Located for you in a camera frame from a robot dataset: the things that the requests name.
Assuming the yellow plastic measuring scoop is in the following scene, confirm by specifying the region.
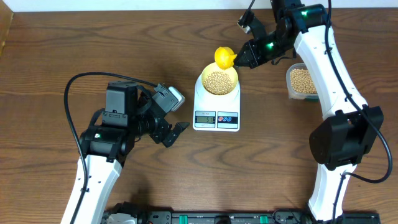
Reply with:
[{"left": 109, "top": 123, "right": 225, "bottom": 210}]
[{"left": 215, "top": 47, "right": 237, "bottom": 70}]

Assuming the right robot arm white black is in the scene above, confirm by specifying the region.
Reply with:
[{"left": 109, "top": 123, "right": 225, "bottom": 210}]
[{"left": 234, "top": 1, "right": 384, "bottom": 223}]

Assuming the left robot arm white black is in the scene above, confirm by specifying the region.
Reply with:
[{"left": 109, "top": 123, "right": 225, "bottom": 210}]
[{"left": 62, "top": 81, "right": 189, "bottom": 223}]

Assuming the pale yellow plastic bowl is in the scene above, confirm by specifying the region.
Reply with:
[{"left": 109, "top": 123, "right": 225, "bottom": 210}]
[{"left": 201, "top": 62, "right": 238, "bottom": 93}]

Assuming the soybeans heap in bowl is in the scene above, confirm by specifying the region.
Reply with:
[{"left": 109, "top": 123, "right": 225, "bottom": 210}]
[{"left": 203, "top": 72, "right": 234, "bottom": 95}]

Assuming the white digital kitchen scale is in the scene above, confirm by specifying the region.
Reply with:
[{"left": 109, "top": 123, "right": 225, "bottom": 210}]
[{"left": 193, "top": 75, "right": 241, "bottom": 132}]

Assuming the clear container of soybeans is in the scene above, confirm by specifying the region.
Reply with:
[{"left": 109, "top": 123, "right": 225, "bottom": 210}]
[{"left": 286, "top": 63, "right": 318, "bottom": 101}]

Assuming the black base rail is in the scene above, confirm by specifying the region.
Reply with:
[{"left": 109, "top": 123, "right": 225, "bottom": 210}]
[{"left": 105, "top": 203, "right": 381, "bottom": 224}]

